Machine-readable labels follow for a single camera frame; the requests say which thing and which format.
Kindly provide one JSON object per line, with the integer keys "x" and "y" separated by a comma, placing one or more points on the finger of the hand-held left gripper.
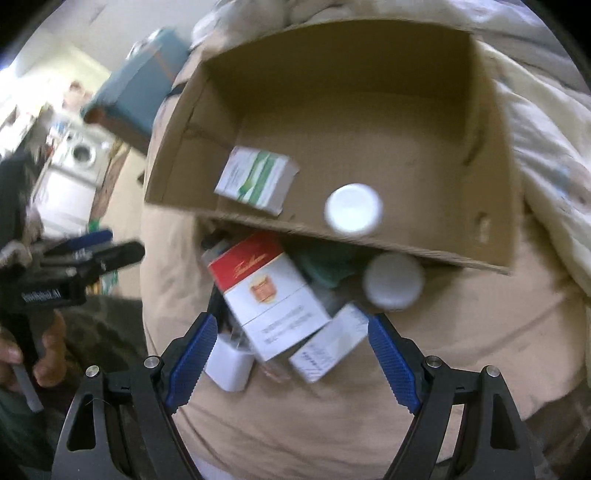
{"x": 115, "y": 256}
{"x": 90, "y": 239}

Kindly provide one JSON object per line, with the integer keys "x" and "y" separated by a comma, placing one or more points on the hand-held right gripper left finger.
{"x": 194, "y": 364}

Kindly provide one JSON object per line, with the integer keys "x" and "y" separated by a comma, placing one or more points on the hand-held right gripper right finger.
{"x": 392, "y": 364}

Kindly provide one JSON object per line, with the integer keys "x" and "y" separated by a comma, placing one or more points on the white power bank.
{"x": 228, "y": 364}

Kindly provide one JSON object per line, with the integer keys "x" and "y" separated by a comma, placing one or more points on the white box with blue print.
{"x": 330, "y": 344}

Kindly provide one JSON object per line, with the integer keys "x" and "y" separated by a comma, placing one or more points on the large white pill bottle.
{"x": 393, "y": 281}

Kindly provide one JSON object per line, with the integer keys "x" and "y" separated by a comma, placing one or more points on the red and white cigarette pack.
{"x": 268, "y": 295}

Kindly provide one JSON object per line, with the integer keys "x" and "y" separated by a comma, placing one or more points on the green and white medicine box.
{"x": 254, "y": 180}

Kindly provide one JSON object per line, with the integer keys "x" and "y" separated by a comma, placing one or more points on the white bottle with blue label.
{"x": 353, "y": 210}

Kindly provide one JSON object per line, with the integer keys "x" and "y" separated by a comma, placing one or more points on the brown cardboard box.
{"x": 369, "y": 115}

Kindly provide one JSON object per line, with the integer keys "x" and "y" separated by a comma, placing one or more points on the person's left hand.
{"x": 51, "y": 344}

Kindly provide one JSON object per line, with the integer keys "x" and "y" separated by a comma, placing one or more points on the dark cloth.
{"x": 16, "y": 194}

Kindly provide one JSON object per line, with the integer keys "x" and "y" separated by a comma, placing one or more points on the white washing machine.
{"x": 83, "y": 152}

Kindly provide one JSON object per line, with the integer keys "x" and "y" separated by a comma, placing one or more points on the teal cloth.
{"x": 323, "y": 267}

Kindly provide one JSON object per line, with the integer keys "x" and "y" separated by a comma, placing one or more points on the blue storage box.
{"x": 134, "y": 87}

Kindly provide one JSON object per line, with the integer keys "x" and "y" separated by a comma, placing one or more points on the white duvet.
{"x": 545, "y": 152}

